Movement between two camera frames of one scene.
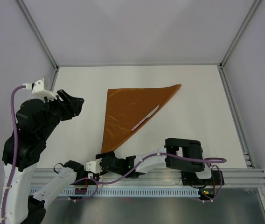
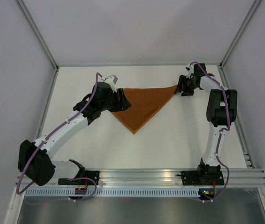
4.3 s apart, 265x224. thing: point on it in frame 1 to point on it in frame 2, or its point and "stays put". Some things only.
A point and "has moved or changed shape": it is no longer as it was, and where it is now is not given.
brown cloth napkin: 126,108 has moved or changed shape
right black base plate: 191,178 stays put
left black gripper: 74,103 to 122,104
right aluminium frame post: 255,4 stays put
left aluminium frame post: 38,34 stays put
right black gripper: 110,154 to 182,80
